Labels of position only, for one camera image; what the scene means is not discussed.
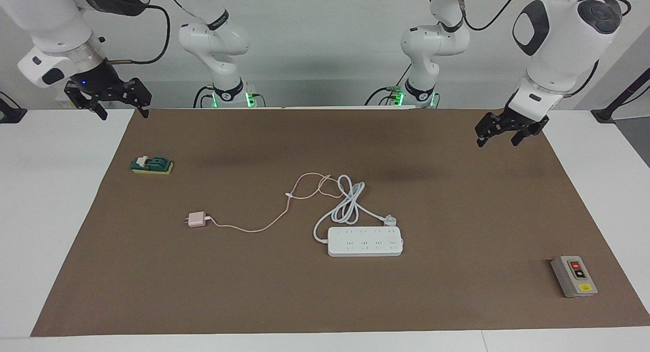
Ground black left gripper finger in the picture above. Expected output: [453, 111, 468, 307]
[510, 125, 540, 147]
[475, 113, 502, 148]

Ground black right arm base cables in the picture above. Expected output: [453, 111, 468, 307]
[193, 84, 267, 109]

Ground green knife switch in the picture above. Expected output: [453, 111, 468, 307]
[131, 155, 174, 176]

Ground pink charging cable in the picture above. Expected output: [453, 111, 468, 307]
[206, 173, 351, 234]

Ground grey push-button switch box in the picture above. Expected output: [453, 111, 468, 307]
[551, 255, 598, 298]

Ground black arm base cables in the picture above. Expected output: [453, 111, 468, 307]
[193, 84, 267, 109]
[365, 62, 413, 107]

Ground white power strip cord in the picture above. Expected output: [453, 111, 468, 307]
[313, 175, 398, 244]

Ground black left arm base cables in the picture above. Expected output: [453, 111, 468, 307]
[365, 62, 413, 107]

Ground black clamp stand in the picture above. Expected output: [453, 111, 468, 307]
[592, 68, 650, 124]

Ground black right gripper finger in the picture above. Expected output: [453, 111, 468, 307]
[124, 78, 152, 119]
[64, 87, 108, 120]

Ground brown table mat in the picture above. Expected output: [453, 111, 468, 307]
[30, 108, 650, 337]

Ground white wall socket box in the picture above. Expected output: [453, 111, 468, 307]
[55, 85, 82, 110]

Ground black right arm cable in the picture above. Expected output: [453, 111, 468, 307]
[109, 4, 171, 66]

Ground black clamp mount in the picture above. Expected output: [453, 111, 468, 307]
[0, 91, 27, 124]

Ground white power strip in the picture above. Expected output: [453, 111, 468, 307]
[328, 227, 404, 258]

